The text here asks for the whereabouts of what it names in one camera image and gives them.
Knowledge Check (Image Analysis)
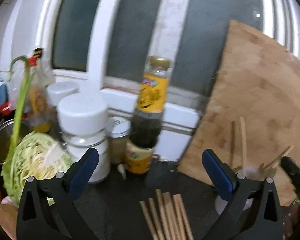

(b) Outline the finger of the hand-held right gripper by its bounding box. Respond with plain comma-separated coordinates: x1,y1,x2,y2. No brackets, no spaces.
280,156,300,203

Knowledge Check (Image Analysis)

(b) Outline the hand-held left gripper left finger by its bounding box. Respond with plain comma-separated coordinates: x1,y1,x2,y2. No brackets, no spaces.
16,147,100,240

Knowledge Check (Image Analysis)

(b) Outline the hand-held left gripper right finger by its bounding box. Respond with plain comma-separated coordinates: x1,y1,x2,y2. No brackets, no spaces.
202,149,284,240

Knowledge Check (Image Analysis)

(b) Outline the single wooden chopstick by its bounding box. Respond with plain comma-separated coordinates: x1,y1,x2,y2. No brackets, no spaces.
260,145,295,170

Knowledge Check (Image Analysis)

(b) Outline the translucent white plastic cup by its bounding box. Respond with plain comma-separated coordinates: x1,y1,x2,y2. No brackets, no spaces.
214,166,264,217

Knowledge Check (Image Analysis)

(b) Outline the bunch of wooden chopsticks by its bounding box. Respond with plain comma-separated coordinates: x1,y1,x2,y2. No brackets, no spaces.
139,189,194,240

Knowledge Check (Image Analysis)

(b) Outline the white garlic clove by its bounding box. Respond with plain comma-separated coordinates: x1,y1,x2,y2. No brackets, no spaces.
116,164,128,180

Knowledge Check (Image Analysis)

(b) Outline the halved green cabbage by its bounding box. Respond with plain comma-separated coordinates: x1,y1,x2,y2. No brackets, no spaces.
1,131,74,204

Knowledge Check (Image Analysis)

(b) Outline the small glass jar silver lid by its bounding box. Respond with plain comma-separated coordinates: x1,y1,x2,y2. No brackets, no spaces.
106,116,132,165

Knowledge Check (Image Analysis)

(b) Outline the salt shaker white lid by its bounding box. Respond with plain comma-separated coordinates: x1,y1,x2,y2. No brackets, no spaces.
57,92,112,183

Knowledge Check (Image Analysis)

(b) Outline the pink raw meat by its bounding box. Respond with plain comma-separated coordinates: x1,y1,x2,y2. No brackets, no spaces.
1,195,19,208

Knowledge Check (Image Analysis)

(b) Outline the glass jar white lid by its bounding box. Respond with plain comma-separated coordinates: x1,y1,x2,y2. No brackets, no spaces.
46,81,80,110

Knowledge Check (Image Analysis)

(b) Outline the oil bottle red cap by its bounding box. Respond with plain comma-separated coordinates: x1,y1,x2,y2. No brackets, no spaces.
27,46,53,133

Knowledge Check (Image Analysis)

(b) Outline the wooden cutting board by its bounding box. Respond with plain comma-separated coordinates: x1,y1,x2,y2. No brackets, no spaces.
177,19,300,207

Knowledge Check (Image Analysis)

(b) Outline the metal pot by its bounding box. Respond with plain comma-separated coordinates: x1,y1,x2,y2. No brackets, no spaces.
0,119,30,165

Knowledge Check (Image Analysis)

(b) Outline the brown wooden board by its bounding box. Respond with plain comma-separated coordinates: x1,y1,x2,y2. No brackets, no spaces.
0,201,18,240

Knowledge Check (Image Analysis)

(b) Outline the green onion stalk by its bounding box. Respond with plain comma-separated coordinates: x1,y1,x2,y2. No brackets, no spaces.
6,56,34,160

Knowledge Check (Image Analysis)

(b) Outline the dark sauce bottle yellow label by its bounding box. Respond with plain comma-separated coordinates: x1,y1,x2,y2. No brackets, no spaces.
125,56,172,175

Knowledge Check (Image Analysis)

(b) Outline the red lid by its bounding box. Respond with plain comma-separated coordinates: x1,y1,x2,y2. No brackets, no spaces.
0,101,18,113

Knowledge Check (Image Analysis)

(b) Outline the clear plastic bag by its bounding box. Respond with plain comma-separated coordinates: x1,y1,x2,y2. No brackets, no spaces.
5,62,33,110

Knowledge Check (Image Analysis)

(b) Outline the white framed window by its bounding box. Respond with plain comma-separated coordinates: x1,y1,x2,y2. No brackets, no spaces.
12,0,300,120

